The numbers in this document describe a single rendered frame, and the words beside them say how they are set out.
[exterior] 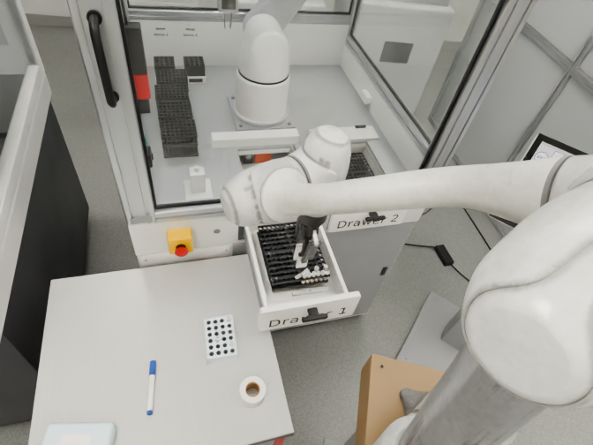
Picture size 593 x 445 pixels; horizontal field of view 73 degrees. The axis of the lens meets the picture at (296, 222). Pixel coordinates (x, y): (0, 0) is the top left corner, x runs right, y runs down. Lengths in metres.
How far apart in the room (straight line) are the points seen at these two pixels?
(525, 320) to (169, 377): 1.01
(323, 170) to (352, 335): 1.47
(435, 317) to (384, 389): 1.26
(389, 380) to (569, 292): 0.86
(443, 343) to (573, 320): 1.97
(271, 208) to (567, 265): 0.50
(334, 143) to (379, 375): 0.63
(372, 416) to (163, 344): 0.60
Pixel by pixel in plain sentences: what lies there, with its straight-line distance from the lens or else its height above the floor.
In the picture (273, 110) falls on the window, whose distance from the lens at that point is 1.06.
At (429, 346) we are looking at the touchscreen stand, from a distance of 2.25.
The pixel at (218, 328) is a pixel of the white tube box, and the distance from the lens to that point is 1.22.
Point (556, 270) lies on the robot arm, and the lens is 0.34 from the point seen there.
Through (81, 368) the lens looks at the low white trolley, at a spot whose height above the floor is 0.76.
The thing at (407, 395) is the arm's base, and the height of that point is 0.89.
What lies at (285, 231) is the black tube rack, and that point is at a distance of 1.30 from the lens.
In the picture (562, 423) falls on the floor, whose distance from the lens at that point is 2.49.
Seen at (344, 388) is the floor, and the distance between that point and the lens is 2.06.
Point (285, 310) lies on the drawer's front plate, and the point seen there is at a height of 0.92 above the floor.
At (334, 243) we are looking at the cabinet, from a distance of 1.53.
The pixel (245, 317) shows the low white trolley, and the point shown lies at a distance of 1.28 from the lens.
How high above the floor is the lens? 1.89
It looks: 48 degrees down
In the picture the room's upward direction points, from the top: 12 degrees clockwise
